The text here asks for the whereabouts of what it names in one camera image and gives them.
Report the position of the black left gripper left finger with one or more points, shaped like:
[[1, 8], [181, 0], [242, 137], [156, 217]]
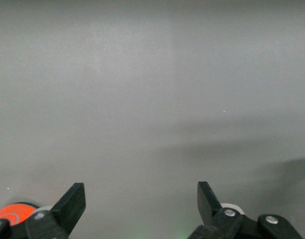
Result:
[[70, 206]]

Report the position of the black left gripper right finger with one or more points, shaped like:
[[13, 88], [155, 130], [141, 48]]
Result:
[[207, 204]]

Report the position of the orange drink can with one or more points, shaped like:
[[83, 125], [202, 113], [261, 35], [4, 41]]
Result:
[[11, 214]]

